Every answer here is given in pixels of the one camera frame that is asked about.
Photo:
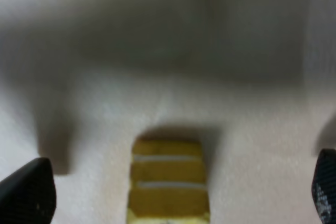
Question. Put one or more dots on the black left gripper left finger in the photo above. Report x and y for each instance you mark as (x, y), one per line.
(28, 195)

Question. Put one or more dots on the yellow toy cake slice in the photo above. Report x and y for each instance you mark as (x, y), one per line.
(168, 182)

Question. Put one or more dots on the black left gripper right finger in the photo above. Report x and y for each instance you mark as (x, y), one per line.
(323, 186)

